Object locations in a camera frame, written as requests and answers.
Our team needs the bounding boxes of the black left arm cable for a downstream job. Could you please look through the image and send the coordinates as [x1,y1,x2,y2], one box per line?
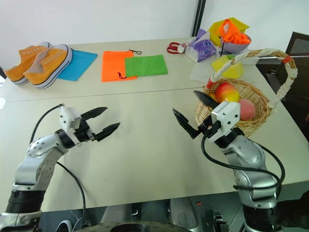
[30,103,86,229]

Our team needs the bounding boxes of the black chair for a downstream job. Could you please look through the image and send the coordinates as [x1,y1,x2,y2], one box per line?
[255,31,309,145]

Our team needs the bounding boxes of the grey bowl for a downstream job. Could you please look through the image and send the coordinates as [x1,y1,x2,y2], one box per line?
[220,32,253,54]

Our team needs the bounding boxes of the red yellow mango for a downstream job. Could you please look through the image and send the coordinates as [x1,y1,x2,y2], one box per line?
[215,82,240,103]

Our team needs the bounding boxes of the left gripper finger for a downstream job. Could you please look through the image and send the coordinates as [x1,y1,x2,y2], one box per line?
[94,122,121,142]
[81,106,108,121]

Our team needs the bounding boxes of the red handled scissors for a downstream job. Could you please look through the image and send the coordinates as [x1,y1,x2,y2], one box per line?
[166,42,186,55]

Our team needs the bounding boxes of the green cloth bag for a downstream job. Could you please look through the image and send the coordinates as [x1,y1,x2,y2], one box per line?
[124,54,169,78]

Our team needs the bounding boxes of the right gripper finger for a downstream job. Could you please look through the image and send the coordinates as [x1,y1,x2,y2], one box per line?
[193,90,220,108]
[172,108,202,140]

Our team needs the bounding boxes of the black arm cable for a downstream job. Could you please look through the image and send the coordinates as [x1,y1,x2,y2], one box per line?
[201,131,286,194]
[30,103,86,229]

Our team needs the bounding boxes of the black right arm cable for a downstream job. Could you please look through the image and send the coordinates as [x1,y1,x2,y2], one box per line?
[201,131,286,194]

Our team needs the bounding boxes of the orange drawstring bag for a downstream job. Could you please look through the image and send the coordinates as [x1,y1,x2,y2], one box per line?
[101,48,143,83]

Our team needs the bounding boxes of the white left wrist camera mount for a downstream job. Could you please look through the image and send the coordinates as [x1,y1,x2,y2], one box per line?
[58,105,83,146]

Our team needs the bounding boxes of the wicker basket with handle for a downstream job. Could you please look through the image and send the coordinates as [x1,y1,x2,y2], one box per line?
[194,49,299,139]

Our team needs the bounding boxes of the blue cloth bag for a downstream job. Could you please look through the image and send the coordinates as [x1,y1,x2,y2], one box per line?
[57,49,98,83]

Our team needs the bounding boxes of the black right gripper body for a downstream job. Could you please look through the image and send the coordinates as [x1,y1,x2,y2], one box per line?
[197,118,222,139]

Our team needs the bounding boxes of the orange canvas sneaker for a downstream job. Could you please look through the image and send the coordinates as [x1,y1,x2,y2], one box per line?
[23,43,73,90]
[4,41,53,87]

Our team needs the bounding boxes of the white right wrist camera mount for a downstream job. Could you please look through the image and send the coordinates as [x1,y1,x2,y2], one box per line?
[208,101,242,144]

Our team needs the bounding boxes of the black wall post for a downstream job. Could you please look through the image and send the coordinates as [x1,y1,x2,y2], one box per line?
[191,0,207,37]

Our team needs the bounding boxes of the white paper sheet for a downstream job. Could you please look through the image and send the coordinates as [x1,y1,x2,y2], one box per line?
[189,62,218,83]

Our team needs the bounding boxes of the orange mesh bag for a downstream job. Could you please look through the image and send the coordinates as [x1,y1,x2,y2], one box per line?
[219,19,250,45]

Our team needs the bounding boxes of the purple plush toy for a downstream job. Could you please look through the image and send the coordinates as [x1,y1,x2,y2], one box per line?
[190,28,219,64]

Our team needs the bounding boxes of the yellow bag in plastic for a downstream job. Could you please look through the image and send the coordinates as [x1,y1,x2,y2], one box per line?
[211,54,245,79]

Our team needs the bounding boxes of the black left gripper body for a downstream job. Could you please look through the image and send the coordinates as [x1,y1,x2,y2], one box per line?
[73,117,97,146]

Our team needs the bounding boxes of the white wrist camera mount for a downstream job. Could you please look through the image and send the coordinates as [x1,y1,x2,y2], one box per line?
[58,105,83,146]
[208,101,242,144]

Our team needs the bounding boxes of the pink peach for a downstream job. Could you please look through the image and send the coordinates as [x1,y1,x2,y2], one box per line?
[239,98,256,121]

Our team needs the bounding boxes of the silver robot torso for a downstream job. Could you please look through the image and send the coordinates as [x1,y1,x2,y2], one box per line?
[100,195,201,228]

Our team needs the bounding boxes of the white red small roll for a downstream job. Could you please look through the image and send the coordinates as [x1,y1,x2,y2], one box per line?
[178,41,193,54]

